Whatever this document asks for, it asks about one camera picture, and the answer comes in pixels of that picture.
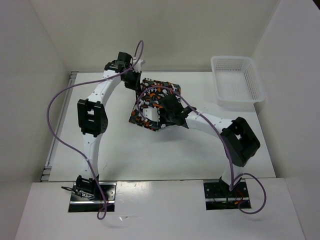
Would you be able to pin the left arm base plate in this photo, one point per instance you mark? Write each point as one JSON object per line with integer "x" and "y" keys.
{"x": 81, "y": 202}

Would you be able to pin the orange camouflage shorts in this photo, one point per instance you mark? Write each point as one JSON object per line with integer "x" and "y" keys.
{"x": 152, "y": 99}

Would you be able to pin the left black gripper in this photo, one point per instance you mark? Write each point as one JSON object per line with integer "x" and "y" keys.
{"x": 136, "y": 85}

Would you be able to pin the white plastic basket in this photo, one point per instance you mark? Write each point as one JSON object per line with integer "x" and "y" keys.
{"x": 237, "y": 81}

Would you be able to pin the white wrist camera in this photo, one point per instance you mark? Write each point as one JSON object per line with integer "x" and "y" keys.
{"x": 138, "y": 64}
{"x": 151, "y": 114}

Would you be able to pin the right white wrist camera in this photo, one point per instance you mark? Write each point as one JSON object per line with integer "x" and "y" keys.
{"x": 151, "y": 114}

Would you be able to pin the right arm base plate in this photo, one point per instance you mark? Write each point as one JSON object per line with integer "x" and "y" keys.
{"x": 217, "y": 198}

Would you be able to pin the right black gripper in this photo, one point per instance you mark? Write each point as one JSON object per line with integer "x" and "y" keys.
{"x": 164, "y": 122}

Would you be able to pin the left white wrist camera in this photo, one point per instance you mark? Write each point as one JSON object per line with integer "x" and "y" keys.
{"x": 138, "y": 64}

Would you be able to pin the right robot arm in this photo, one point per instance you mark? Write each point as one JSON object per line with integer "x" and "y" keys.
{"x": 238, "y": 139}

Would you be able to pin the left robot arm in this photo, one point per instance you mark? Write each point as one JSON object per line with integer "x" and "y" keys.
{"x": 93, "y": 120}

